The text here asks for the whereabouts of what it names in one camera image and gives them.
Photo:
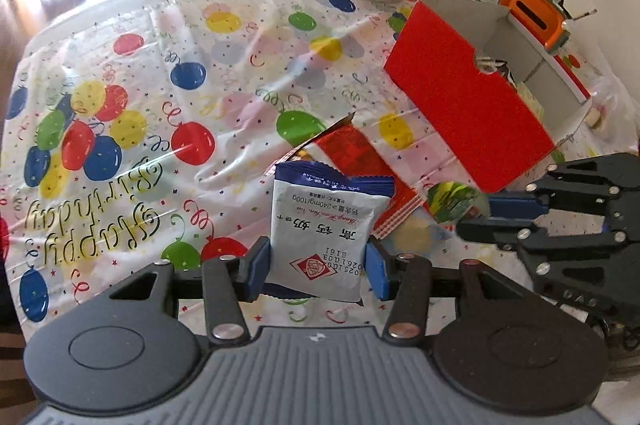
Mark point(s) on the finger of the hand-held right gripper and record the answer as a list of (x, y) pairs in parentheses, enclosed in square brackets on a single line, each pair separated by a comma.
[(515, 206), (500, 232)]

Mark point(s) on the green jelly cup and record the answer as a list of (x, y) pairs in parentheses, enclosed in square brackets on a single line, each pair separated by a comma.
[(452, 202)]

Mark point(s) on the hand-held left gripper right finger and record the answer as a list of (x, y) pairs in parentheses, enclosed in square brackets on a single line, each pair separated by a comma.
[(377, 272)]

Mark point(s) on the red cardboard box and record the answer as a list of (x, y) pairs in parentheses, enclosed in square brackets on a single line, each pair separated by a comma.
[(465, 105)]

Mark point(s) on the pale yellow snack bag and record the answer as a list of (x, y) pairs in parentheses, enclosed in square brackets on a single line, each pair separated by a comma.
[(415, 232)]

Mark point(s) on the white blue snack packet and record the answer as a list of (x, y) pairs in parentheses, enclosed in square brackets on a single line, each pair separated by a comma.
[(320, 230)]

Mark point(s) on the balloon print tablecloth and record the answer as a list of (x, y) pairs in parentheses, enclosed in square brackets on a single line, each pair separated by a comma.
[(150, 55)]

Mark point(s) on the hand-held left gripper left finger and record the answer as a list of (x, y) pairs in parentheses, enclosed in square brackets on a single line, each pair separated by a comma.
[(257, 267)]

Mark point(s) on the orange tissue box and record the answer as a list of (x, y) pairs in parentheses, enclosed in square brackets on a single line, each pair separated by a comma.
[(532, 12)]

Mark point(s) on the red snack bag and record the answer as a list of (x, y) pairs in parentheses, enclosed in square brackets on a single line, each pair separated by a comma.
[(360, 155)]

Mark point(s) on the small round cookie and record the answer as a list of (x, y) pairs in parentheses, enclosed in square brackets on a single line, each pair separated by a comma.
[(597, 117)]

